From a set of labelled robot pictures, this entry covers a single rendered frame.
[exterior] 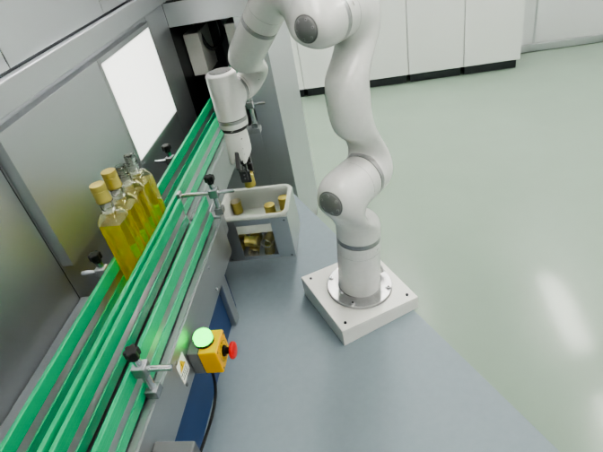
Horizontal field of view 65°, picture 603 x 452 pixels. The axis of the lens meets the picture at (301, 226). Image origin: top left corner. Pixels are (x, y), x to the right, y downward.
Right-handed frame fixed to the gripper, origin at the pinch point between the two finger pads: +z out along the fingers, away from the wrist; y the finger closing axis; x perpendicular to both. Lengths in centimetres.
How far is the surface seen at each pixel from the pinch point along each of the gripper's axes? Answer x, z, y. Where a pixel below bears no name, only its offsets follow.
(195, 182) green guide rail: -18.1, 2.5, -1.4
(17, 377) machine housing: -35, 2, 71
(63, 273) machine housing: -36, -3, 46
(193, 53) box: -37, -16, -82
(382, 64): 46, 88, -347
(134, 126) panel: -34.6, -15.7, -7.8
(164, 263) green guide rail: -14.5, 2.5, 37.8
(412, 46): 74, 75, -348
